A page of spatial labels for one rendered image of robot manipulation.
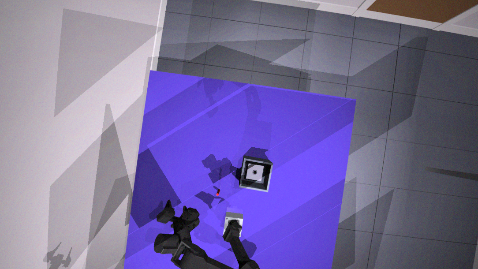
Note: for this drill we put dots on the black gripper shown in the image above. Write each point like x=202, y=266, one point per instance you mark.
x=168, y=215

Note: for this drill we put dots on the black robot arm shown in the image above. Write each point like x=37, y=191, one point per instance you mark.
x=195, y=257

